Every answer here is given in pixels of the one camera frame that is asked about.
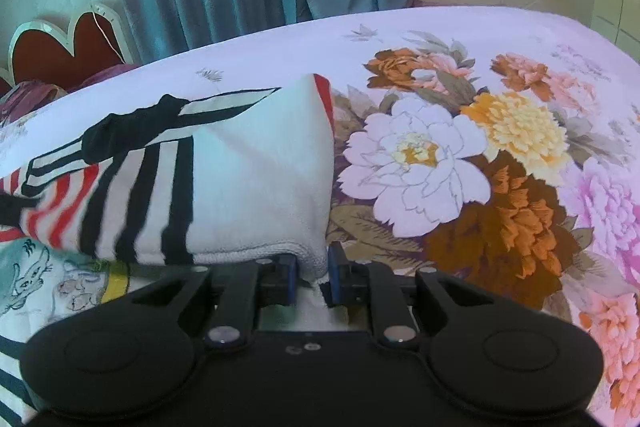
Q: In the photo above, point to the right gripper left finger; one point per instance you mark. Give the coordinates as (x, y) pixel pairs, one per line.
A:
(277, 280)

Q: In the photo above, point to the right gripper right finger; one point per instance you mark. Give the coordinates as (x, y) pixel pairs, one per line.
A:
(348, 281)

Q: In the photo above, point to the striped white red black sweater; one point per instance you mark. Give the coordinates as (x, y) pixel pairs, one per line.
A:
(128, 255)

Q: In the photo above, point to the floral pink bed sheet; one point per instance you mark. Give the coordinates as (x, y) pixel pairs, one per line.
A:
(486, 168)

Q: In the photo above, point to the red white scalloped headboard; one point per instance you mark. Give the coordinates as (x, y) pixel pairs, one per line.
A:
(93, 41)

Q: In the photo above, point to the purple crumpled pillow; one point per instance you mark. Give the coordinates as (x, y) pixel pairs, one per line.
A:
(30, 95)

